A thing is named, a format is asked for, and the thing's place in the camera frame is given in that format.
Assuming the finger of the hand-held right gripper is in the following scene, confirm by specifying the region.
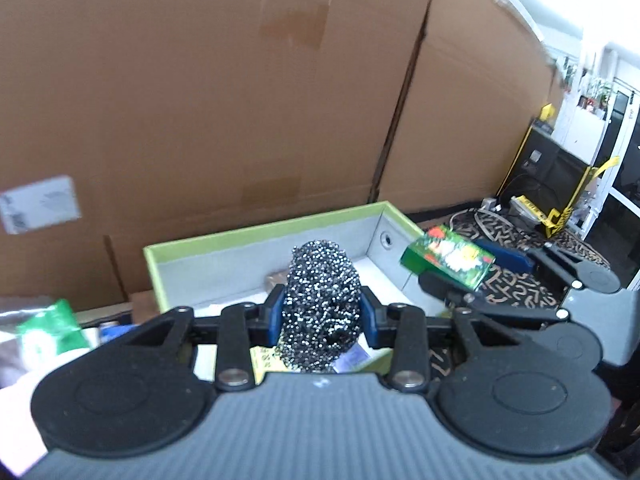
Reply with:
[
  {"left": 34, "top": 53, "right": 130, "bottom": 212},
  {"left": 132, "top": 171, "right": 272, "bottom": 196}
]
[
  {"left": 418, "top": 270, "right": 572, "bottom": 329},
  {"left": 474, "top": 239, "right": 582, "bottom": 289}
]

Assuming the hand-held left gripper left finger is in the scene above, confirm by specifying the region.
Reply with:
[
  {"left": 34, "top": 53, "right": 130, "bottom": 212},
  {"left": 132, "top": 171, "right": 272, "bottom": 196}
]
[{"left": 132, "top": 285, "right": 287, "bottom": 392}]

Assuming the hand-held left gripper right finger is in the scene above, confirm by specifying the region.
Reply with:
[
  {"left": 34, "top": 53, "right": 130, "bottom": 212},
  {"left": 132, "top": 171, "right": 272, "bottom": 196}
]
[{"left": 360, "top": 286, "right": 507, "bottom": 392}]

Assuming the steel wool scrubber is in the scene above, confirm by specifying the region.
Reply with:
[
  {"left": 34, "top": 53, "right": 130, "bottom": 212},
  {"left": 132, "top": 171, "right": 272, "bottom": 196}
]
[{"left": 275, "top": 240, "right": 365, "bottom": 374}]

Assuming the green printed carton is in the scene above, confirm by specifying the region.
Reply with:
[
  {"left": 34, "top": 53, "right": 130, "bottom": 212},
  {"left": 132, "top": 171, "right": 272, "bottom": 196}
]
[{"left": 400, "top": 225, "right": 496, "bottom": 292}]

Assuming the light green storage box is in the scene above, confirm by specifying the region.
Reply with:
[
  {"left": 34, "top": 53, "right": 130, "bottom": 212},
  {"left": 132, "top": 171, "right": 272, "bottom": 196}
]
[{"left": 143, "top": 201, "right": 453, "bottom": 378}]

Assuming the pink and white cloth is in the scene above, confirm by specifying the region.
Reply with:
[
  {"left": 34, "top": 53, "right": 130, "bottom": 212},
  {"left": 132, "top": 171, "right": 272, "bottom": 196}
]
[{"left": 0, "top": 370, "right": 53, "bottom": 477}]

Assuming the black patterned mat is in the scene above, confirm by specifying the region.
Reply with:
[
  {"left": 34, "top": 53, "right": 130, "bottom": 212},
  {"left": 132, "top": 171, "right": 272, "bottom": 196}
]
[{"left": 425, "top": 207, "right": 612, "bottom": 386}]

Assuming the purple packet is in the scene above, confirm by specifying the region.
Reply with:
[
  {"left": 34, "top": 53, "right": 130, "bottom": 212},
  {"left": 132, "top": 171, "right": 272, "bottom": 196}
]
[{"left": 335, "top": 345, "right": 372, "bottom": 374}]

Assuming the yellow card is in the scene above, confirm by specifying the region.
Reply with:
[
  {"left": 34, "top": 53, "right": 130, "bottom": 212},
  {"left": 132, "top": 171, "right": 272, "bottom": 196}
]
[{"left": 250, "top": 347, "right": 289, "bottom": 377}]

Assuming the yellow packet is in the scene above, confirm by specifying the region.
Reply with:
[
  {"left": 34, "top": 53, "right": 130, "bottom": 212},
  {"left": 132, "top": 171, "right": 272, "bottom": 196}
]
[{"left": 510, "top": 194, "right": 547, "bottom": 222}]

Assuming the large cardboard box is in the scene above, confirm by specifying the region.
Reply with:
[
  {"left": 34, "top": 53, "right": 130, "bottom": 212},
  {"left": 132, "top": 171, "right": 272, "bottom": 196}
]
[
  {"left": 0, "top": 0, "right": 436, "bottom": 306},
  {"left": 375, "top": 0, "right": 566, "bottom": 216}
]

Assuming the black glass door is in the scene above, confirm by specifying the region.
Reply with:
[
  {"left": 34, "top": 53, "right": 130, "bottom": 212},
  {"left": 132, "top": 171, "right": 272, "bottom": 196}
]
[{"left": 582, "top": 75, "right": 640, "bottom": 246}]

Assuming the small blue item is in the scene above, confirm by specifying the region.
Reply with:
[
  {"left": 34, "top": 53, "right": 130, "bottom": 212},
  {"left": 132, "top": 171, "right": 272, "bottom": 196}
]
[{"left": 97, "top": 322, "right": 137, "bottom": 347}]

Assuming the white cabinet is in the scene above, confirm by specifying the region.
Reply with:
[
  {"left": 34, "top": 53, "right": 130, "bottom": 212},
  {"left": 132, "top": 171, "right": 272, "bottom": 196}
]
[{"left": 554, "top": 42, "right": 615, "bottom": 166}]

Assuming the green snack packet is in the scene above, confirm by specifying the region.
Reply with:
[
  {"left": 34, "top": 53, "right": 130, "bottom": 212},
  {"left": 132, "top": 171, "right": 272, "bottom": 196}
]
[{"left": 15, "top": 300, "right": 94, "bottom": 362}]

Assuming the black case with yellow straps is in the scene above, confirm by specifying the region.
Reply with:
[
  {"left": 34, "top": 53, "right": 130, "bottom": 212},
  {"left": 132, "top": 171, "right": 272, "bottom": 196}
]
[{"left": 495, "top": 104, "right": 622, "bottom": 240}]

